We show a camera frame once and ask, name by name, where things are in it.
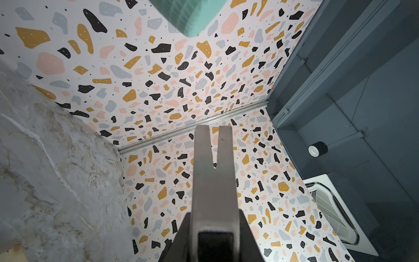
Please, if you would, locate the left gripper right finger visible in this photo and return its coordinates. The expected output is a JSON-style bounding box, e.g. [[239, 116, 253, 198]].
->
[[239, 209, 264, 262]]

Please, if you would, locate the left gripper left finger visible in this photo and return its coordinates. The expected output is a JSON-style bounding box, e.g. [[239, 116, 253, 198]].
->
[[159, 212, 191, 262]]

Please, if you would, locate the wooden handle claw hammer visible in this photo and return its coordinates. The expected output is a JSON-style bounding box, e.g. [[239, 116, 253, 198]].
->
[[189, 125, 240, 262]]

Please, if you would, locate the ceiling air vent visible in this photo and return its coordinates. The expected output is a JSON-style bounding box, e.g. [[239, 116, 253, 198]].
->
[[303, 174, 380, 257]]

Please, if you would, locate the ceiling spotlight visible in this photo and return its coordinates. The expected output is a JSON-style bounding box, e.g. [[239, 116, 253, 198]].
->
[[308, 141, 328, 158]]

